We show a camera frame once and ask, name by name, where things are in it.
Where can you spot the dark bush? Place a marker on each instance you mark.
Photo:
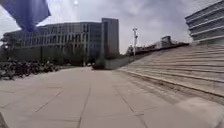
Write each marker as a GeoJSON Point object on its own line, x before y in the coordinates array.
{"type": "Point", "coordinates": [98, 64]}

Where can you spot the pole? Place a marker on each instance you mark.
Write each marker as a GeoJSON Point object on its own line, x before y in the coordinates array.
{"type": "Point", "coordinates": [135, 40]}

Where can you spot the grey paved plaza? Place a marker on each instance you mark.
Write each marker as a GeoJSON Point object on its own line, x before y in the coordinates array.
{"type": "Point", "coordinates": [83, 96]}

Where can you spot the large dark glass building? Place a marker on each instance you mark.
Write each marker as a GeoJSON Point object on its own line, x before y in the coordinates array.
{"type": "Point", "coordinates": [66, 35]}

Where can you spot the distant low building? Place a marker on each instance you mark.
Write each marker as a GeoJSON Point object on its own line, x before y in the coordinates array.
{"type": "Point", "coordinates": [163, 41]}

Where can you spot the row of trees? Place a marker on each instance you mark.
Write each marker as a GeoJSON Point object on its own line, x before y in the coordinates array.
{"type": "Point", "coordinates": [50, 55]}

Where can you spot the wide grey stone steps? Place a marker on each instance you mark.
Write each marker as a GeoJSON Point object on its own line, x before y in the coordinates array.
{"type": "Point", "coordinates": [186, 66]}

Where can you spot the row of parked bicycles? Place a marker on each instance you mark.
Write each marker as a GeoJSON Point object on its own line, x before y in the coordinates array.
{"type": "Point", "coordinates": [23, 68]}

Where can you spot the blue flag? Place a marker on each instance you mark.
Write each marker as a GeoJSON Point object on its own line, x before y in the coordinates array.
{"type": "Point", "coordinates": [26, 11]}

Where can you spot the pale banded building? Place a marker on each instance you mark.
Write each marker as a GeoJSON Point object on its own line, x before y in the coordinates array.
{"type": "Point", "coordinates": [206, 23]}

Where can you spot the grey concrete wall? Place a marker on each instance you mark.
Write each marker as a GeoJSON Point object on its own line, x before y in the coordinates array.
{"type": "Point", "coordinates": [116, 62]}

